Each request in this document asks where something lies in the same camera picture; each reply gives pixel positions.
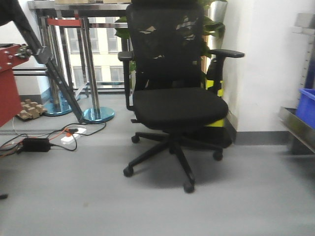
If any black mesh office chair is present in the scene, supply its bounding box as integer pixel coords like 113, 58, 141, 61
118, 0, 245, 194

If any white power strip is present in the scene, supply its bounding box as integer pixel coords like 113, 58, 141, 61
61, 127, 87, 145

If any cardboard egg tray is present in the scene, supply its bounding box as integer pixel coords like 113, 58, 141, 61
16, 99, 48, 120

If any black power adapter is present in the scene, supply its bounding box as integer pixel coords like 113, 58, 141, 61
22, 138, 51, 152

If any steel shelf cart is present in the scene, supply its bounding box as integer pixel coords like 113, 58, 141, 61
279, 13, 315, 155

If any blue plastic bin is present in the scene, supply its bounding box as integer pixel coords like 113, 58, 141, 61
296, 88, 315, 128

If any black tripod leg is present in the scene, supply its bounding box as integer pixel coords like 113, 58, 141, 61
0, 0, 83, 123

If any chrome stanchion post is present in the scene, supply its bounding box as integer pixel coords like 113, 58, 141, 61
79, 17, 115, 124
40, 17, 72, 117

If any red metal base frame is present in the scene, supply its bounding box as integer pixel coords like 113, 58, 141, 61
0, 44, 31, 126

